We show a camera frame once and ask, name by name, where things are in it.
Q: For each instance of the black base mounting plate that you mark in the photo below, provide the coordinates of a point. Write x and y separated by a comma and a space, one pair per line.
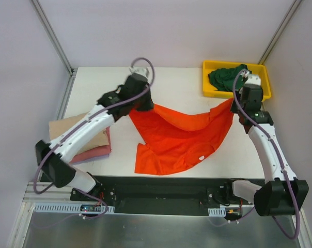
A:
166, 195

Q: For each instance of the right aluminium frame post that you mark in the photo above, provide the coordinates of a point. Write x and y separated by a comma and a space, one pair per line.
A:
295, 5

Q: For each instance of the left aluminium frame post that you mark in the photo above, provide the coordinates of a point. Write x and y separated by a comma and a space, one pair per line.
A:
51, 35

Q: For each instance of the white slotted cable duct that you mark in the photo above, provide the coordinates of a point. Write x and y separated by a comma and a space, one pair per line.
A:
72, 208

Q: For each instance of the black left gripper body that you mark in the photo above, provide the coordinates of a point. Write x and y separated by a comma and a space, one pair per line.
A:
144, 102

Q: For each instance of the pink folded t shirt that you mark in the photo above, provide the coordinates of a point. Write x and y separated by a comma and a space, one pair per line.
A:
96, 152

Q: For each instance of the yellow plastic bin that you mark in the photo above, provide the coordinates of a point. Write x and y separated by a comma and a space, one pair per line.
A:
210, 65

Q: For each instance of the orange t shirt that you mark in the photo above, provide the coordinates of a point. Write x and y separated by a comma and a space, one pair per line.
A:
175, 142

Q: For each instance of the beige folded t shirt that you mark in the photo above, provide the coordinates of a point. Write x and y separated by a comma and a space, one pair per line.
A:
59, 127

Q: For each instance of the aluminium frame post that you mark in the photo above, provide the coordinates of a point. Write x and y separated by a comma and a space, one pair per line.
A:
51, 35
295, 5

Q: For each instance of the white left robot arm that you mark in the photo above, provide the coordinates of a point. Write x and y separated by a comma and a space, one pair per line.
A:
53, 158

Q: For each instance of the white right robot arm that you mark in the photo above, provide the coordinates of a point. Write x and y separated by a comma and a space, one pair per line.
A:
283, 193

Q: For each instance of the green t shirt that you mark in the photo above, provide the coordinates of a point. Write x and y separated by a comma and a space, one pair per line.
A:
222, 79

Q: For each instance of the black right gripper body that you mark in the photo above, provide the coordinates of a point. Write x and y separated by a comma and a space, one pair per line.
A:
235, 106

